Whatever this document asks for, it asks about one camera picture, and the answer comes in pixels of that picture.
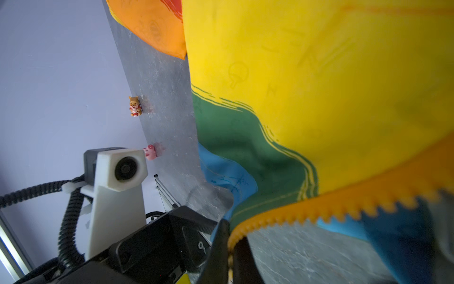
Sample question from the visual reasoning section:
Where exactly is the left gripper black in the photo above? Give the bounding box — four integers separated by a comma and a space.
53, 206, 217, 284

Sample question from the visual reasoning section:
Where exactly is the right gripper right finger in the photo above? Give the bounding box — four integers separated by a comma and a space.
232, 237, 264, 284

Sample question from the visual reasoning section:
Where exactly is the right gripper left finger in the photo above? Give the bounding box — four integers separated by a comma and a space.
197, 219, 230, 284

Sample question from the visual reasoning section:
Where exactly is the rainbow striped jacket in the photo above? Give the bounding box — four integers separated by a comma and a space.
107, 1, 454, 284

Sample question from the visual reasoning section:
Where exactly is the small pink pig toy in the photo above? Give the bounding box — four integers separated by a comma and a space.
143, 144, 157, 160

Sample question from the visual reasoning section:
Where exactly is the small orange toy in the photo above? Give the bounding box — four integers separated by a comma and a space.
129, 97, 143, 117

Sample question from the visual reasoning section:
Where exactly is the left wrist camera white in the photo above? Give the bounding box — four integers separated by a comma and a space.
61, 147, 148, 260

